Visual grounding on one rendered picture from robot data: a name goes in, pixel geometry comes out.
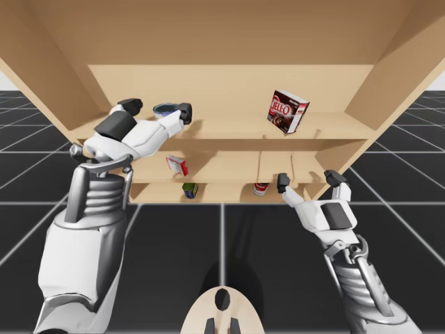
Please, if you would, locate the green and blue rectangular can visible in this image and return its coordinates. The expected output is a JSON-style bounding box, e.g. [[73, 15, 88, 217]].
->
[[182, 182, 200, 200]]

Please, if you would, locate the red and white carton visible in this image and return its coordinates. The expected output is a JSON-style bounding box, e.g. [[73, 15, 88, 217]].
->
[[165, 155, 190, 177]]

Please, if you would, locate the blue flat can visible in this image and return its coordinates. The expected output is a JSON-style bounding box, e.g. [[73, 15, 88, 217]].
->
[[152, 102, 181, 120]]

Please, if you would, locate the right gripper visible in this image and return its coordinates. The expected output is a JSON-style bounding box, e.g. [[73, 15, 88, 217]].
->
[[277, 169, 358, 241]]

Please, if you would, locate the pale wooden shelf unit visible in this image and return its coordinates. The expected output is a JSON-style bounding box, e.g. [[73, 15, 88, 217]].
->
[[0, 0, 445, 205]]

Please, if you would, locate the tan robot part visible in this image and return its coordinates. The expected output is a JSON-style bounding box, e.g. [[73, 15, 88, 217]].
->
[[180, 285, 262, 334]]

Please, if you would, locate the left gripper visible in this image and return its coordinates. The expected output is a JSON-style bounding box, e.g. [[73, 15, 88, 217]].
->
[[83, 98, 193, 161]]

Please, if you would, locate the brown carton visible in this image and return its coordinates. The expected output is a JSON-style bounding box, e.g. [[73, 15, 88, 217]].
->
[[266, 89, 311, 136]]

